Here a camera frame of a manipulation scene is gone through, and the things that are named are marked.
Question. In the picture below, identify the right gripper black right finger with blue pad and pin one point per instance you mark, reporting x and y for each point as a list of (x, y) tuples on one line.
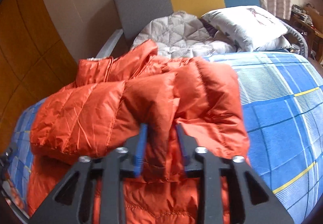
[(250, 199)]

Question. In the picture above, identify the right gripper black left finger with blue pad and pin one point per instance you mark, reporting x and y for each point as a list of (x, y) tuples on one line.
[(72, 199)]

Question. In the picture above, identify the orange puffer down jacket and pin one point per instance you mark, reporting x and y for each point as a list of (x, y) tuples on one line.
[(105, 106)]

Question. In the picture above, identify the blue plaid bed sheet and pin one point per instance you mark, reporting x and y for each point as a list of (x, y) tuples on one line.
[(281, 101)]

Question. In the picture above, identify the grey padded baby nest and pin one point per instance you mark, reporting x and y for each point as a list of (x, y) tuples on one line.
[(303, 47)]

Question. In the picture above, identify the white printed pillow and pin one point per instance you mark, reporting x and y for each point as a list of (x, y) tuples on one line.
[(251, 28)]

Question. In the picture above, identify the beige quilted jacket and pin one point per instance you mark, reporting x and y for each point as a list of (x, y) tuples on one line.
[(182, 35)]

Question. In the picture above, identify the wooden desk with clutter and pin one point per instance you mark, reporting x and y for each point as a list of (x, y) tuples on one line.
[(309, 22)]

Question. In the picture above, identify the white bed side rail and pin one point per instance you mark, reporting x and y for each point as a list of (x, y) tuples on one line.
[(110, 44)]

